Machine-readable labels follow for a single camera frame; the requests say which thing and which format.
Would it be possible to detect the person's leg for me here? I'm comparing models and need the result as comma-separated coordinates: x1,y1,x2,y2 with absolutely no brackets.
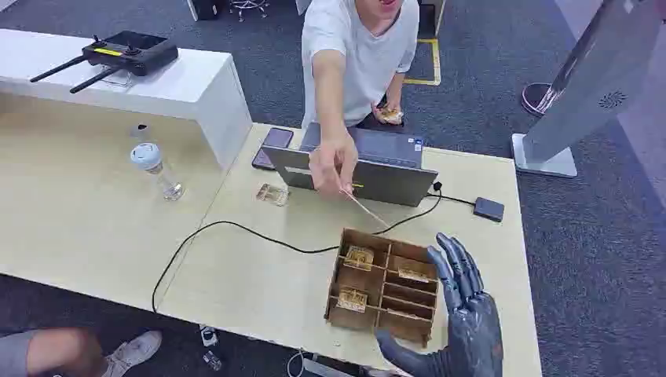
0,328,108,377

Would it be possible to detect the black remote controller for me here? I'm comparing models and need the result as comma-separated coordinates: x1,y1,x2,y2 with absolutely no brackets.
29,30,180,95

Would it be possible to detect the grey laptop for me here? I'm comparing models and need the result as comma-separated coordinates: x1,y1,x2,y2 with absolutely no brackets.
262,123,439,208

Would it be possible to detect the clear water bottle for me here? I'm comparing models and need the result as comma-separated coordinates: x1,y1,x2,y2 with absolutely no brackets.
130,143,185,203

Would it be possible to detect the black box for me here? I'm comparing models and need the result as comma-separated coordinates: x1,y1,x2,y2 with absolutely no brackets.
187,0,228,22

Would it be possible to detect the grey kiosk stand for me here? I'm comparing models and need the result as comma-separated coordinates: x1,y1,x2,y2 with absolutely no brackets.
511,0,666,179

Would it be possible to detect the round stand base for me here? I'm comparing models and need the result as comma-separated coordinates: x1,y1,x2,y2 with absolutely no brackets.
521,82,556,117

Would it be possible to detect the white cable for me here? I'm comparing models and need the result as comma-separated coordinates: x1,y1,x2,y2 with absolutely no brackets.
286,350,306,377

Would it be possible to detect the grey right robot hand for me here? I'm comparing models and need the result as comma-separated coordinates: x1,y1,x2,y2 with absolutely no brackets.
374,232,505,377

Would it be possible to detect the person's left hand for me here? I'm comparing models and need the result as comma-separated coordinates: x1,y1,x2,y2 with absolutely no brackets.
371,103,404,126

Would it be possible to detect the wooden card box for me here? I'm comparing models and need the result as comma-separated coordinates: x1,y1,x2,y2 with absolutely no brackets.
324,228,440,349

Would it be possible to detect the thin wooden stick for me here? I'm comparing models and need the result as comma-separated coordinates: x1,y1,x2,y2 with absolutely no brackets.
340,189,390,229

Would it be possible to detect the person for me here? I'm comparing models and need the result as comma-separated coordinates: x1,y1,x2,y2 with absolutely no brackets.
300,0,420,199

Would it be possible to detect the white raised counter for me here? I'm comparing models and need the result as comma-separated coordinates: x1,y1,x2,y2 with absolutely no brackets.
0,28,254,170

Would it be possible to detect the chair wheel base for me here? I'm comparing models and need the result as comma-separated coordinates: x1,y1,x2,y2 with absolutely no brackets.
229,0,270,23

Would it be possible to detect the white shoe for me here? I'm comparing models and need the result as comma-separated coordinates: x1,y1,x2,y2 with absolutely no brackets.
101,331,163,377

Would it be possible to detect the dark smartphone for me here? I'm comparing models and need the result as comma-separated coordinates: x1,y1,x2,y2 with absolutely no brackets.
251,127,295,171

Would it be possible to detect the black power adapter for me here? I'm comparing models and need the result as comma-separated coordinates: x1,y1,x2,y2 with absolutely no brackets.
473,196,506,223

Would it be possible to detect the yellow floor tape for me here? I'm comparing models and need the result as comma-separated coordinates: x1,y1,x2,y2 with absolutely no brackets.
403,37,442,87

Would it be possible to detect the black cable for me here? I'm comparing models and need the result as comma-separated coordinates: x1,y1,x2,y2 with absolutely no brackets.
151,181,475,313

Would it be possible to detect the person's right hand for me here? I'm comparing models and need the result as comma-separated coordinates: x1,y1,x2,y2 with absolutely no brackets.
308,134,359,199

